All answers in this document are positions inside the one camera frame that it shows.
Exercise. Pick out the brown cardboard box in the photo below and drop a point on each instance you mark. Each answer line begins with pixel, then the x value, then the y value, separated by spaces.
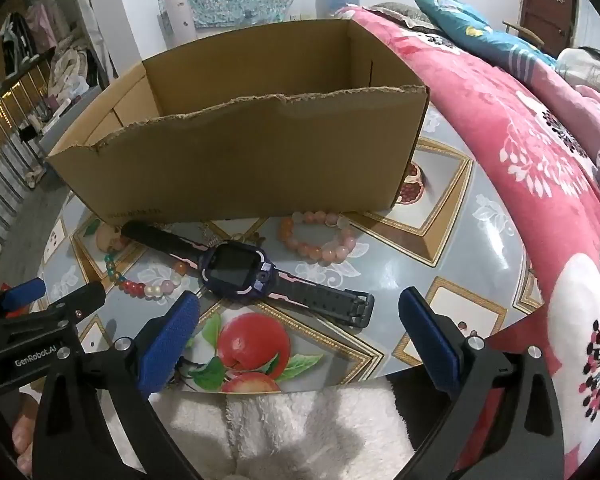
pixel 261 121

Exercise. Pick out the teal patterned pillow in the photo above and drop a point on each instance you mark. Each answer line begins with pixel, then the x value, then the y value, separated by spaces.
pixel 470 30

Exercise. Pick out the brown wooden door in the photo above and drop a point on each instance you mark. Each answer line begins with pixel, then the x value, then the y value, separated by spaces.
pixel 552 21

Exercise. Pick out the white cylinder fan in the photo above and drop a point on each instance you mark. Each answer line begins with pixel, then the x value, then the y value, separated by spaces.
pixel 182 22

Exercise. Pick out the metal stair railing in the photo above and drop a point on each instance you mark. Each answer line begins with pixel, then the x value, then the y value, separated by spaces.
pixel 22 158

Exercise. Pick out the black purple smart watch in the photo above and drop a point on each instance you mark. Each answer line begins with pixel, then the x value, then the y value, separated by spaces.
pixel 240 271

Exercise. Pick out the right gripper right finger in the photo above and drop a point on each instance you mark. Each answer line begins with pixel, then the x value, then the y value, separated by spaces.
pixel 503 421

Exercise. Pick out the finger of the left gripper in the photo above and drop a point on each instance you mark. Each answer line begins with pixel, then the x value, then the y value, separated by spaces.
pixel 21 296
pixel 71 309

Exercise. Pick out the pink floral quilt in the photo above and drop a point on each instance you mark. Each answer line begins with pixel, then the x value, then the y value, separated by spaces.
pixel 536 141

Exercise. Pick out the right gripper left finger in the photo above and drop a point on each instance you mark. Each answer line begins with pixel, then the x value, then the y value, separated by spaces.
pixel 72 439

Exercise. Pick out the left hand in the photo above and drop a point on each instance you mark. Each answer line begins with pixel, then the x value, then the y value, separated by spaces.
pixel 23 433

